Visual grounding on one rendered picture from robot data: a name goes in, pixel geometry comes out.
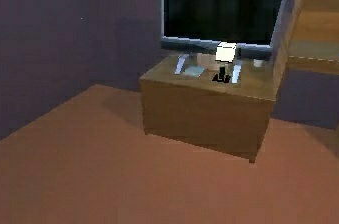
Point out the brown wooden television cabinet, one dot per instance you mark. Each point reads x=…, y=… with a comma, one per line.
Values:
x=207, y=113

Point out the pale blue flat card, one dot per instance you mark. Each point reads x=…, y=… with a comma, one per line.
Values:
x=193, y=70

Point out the white cube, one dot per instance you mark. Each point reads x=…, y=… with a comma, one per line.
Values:
x=225, y=52

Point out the small white cup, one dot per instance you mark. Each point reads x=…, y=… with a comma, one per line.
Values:
x=258, y=62

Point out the black television set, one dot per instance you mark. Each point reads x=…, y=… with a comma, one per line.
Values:
x=220, y=20

